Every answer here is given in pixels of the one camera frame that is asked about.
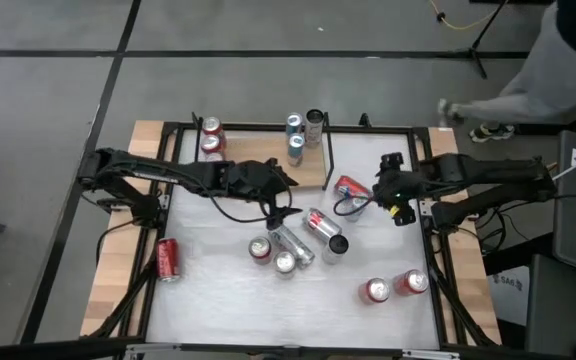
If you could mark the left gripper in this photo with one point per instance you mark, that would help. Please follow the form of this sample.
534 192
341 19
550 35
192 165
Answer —
255 179

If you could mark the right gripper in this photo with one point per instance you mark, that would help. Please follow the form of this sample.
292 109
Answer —
408 187

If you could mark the red Fanta can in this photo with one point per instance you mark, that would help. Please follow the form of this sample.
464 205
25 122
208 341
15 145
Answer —
211 144
213 155
350 185
211 125

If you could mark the slim blue silver can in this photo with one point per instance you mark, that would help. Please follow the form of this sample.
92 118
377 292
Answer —
294 122
355 210
295 150

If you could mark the red soda can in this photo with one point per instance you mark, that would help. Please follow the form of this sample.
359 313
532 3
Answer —
375 290
412 281

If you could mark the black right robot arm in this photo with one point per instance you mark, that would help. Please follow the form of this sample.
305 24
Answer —
488 172

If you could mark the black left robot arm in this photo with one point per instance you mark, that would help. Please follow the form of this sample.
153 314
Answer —
168 172

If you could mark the wooden shelf with black legs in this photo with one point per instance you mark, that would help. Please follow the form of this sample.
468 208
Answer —
253 147

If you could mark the yellow gripper tag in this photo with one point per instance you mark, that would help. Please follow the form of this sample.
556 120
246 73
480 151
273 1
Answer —
394 210

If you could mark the silver Diet Coke can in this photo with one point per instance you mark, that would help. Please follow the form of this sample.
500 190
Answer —
285 262
320 224

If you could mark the red black Coca-Cola can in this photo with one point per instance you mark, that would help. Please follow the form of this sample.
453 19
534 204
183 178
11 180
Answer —
259 248

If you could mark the black tripod stand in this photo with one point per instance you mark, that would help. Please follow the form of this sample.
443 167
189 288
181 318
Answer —
475 52

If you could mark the white printed box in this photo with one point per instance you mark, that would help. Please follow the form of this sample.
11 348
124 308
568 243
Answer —
508 300

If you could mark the person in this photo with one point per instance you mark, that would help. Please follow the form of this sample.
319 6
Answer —
543 85

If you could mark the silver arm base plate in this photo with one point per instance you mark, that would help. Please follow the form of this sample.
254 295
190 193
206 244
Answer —
163 202
426 208

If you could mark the black frame clamp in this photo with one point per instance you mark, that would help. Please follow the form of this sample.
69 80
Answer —
364 120

